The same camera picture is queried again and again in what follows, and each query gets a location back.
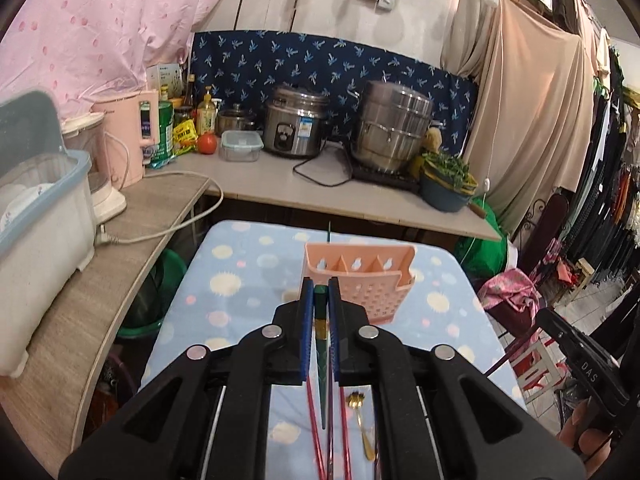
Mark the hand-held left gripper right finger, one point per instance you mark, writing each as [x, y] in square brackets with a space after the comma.
[335, 340]

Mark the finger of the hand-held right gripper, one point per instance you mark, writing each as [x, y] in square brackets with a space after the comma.
[580, 355]

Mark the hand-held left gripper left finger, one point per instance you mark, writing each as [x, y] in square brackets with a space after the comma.
[306, 340]

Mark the pink plastic utensil holder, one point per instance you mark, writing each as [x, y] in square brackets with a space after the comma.
[380, 300]

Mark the person's right hand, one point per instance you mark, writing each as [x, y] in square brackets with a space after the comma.
[592, 435]

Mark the red plastic stool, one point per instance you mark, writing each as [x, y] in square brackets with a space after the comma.
[537, 375]

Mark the gold spoon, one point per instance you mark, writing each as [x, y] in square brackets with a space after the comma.
[356, 402]

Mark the blue planet-print blanket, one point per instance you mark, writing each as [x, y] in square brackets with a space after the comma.
[240, 280]

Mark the pink floral cloth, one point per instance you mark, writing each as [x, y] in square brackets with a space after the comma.
[510, 292]

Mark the red chopstick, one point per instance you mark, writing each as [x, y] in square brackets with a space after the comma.
[316, 435]
[346, 435]
[330, 450]

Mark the beige counter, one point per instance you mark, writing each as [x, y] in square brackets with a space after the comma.
[310, 197]

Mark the hanging clothes rack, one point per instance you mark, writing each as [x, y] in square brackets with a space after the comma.
[610, 210]

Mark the green plastic basin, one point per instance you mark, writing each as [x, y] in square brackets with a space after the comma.
[167, 280]

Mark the green plastic bag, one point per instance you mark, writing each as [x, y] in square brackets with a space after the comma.
[480, 240]

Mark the black induction cooker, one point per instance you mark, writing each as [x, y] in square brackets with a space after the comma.
[385, 180]

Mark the blue bowl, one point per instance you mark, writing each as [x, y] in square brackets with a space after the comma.
[442, 197]

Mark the glass food container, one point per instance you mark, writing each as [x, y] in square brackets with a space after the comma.
[241, 146]

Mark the leafy greens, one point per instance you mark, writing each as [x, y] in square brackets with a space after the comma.
[450, 167]

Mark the steel rice cooker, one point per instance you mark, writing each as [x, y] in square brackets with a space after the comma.
[295, 125]

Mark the grey wood-grain counter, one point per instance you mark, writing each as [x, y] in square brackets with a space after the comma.
[90, 310]

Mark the red tomato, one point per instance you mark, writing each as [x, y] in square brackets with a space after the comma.
[206, 143]

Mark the large steel steamer pot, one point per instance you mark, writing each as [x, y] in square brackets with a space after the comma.
[392, 125]

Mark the small lidded steel pot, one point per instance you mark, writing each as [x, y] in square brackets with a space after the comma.
[232, 122]

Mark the yellow snack packet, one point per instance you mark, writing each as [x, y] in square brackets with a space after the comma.
[184, 135]

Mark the yellow oil bottle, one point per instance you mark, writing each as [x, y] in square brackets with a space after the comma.
[206, 115]

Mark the green tin can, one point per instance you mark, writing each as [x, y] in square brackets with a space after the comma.
[164, 135]

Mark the beige curtain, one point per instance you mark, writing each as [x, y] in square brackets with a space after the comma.
[530, 110]

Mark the white dish storage box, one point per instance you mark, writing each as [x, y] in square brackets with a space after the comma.
[45, 280]

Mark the dark glass bottle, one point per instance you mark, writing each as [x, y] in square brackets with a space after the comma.
[190, 92]

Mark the pink electric kettle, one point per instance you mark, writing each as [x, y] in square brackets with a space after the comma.
[122, 135]

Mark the navy leaf-print cloth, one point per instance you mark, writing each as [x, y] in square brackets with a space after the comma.
[340, 62]

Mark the white and green carton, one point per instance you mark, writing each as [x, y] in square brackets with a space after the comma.
[165, 80]

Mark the pink dotted sheet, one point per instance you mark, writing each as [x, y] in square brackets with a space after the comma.
[100, 25]

